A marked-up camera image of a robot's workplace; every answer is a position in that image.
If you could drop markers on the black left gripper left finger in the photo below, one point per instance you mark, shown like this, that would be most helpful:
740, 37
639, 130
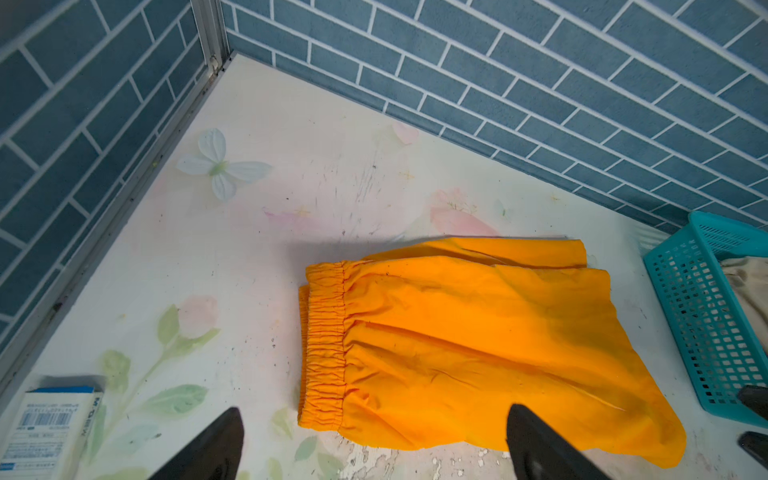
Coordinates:
215, 453

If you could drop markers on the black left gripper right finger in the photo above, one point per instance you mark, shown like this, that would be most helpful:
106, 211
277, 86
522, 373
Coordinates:
538, 452

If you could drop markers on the teal plastic basket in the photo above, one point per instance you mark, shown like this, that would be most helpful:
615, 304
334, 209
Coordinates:
719, 348

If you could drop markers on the beige shorts in basket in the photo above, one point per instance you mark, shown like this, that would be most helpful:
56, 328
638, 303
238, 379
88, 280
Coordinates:
747, 277

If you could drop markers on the left aluminium corner post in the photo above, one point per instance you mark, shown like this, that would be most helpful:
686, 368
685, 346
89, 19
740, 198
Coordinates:
96, 97

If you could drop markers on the orange shorts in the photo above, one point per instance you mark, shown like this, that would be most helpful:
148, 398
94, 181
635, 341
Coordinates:
433, 343

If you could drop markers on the small white blue box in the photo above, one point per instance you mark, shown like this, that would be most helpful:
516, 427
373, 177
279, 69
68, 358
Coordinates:
49, 433

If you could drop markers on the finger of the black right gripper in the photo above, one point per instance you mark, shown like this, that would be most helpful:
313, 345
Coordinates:
755, 398
755, 444

